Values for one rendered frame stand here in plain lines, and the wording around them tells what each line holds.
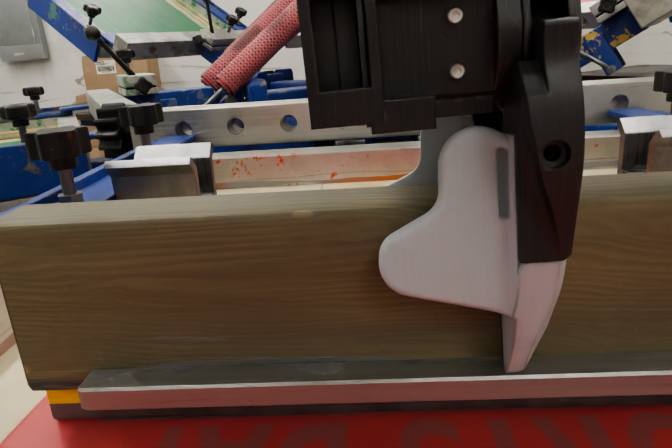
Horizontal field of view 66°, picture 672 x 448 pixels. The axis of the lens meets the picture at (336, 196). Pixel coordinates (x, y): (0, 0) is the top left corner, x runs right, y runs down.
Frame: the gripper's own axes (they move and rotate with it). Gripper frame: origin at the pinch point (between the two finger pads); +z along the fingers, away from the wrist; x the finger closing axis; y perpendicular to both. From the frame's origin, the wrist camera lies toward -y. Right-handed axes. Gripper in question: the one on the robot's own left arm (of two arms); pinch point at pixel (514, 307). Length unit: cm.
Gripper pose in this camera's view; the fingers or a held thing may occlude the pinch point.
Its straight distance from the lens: 23.0
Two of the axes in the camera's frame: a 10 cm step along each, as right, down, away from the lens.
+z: 1.0, 9.6, 2.8
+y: -9.9, 0.9, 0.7
